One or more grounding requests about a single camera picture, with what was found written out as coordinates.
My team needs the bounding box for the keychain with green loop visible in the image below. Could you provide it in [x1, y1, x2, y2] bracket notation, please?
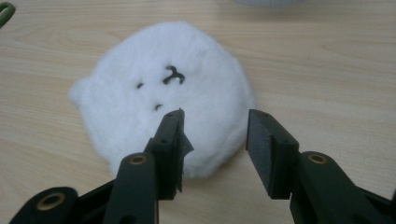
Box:
[0, 2, 16, 29]

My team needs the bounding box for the white fluffy plush pouch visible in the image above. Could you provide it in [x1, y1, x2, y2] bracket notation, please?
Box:
[67, 20, 257, 179]

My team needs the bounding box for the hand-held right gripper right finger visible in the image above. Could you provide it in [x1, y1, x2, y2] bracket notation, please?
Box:
[245, 108, 302, 201]

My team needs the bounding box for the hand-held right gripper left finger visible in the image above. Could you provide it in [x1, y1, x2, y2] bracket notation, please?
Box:
[144, 107, 195, 201]

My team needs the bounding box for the white stand with pole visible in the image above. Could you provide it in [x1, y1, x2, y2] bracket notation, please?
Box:
[229, 0, 306, 8]

